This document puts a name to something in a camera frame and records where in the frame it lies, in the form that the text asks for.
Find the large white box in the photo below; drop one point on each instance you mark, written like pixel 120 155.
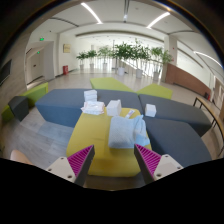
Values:
pixel 113 107

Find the light blue towel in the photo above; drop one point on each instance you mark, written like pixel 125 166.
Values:
pixel 121 131

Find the lime green upholstered bench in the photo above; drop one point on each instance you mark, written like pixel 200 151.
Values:
pixel 33 95
pixel 155 90
pixel 110 84

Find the wet wipes pack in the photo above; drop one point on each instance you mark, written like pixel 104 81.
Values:
pixel 93 108

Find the brown wood low partition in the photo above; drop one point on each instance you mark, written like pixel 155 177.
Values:
pixel 188 80

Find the blue-grey upholstered bench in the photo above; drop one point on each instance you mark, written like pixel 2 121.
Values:
pixel 176 143
pixel 176 113
pixel 60 103

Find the beige wooden chair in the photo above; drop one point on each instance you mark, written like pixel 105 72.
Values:
pixel 20 157

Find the white tube with cap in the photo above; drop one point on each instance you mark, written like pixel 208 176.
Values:
pixel 130 113

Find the red bin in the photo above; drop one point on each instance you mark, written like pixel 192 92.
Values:
pixel 65 70

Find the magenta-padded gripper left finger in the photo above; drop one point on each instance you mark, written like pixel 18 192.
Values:
pixel 80 160

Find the row of potted green plants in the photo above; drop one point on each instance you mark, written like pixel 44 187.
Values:
pixel 125 53

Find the black wall screen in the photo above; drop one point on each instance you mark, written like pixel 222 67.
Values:
pixel 5 71

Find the ceiling strip lights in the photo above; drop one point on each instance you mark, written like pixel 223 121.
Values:
pixel 90 11

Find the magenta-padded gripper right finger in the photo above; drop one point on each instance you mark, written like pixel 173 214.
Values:
pixel 150 160

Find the dark grey cube seat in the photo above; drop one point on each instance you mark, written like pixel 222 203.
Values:
pixel 18 107

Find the stack of white tissues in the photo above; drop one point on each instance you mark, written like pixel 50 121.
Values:
pixel 90 95

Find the framed wall picture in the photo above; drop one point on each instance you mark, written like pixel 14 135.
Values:
pixel 67 48

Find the black-framed wooden table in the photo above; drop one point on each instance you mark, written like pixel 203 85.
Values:
pixel 213 115

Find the yellow upholstered ottoman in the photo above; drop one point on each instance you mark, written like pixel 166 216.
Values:
pixel 90 136

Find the small white box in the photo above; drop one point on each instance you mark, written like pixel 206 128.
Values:
pixel 150 110

